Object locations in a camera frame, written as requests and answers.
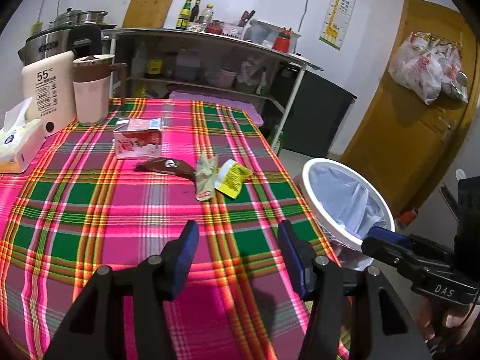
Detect pink milk carton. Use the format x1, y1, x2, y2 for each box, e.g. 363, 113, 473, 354
113, 118, 164, 159

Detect clear oil bottle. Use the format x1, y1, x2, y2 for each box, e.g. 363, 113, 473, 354
199, 4, 213, 26

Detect wooden cutting board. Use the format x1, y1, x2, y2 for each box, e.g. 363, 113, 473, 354
122, 0, 173, 29

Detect clear plastic container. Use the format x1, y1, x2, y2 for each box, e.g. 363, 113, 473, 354
243, 19, 285, 49

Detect white bin liner bag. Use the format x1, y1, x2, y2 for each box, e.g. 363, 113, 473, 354
309, 161, 392, 271

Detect right hand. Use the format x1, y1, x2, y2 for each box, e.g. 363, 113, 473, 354
416, 298, 479, 345

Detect brown snack wrapper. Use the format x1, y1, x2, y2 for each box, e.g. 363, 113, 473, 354
134, 157, 195, 182

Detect metal kitchen shelf unit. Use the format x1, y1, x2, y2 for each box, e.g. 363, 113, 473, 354
103, 28, 323, 148

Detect white tissue box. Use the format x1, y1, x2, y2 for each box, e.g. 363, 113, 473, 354
0, 97, 46, 174

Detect beige wrapper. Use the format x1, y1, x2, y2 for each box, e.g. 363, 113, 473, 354
194, 151, 218, 202

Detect black cabinet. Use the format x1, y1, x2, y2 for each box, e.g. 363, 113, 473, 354
259, 62, 357, 158

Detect steel steamer pot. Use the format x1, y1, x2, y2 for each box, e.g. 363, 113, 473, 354
49, 8, 108, 28

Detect white water warmer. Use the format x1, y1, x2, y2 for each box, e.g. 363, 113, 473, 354
21, 50, 77, 137

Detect wooden door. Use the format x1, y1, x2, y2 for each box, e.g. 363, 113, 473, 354
341, 0, 479, 215

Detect pink plaid tablecloth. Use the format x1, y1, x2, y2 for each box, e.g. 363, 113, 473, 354
1, 98, 333, 359

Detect plastic bags on door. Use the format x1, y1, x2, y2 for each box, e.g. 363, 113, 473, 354
388, 32, 468, 105

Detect pink brown jug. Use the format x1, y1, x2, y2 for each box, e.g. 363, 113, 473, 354
72, 54, 127, 125

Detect red thermos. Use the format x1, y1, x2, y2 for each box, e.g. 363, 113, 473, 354
272, 28, 291, 54

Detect giraffe height chart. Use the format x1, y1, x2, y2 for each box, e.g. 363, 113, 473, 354
319, 0, 356, 50

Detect steel electric kettle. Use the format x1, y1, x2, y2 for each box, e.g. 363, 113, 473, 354
17, 24, 102, 66

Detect yellow white wrapper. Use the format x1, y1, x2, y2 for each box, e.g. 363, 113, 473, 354
214, 159, 252, 199

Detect dark sauce bottle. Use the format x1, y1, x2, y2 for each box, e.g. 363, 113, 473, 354
189, 0, 201, 23

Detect green sauce bottle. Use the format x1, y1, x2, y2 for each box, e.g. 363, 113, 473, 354
176, 0, 192, 29

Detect white trash bin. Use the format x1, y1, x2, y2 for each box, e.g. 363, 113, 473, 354
293, 157, 396, 271

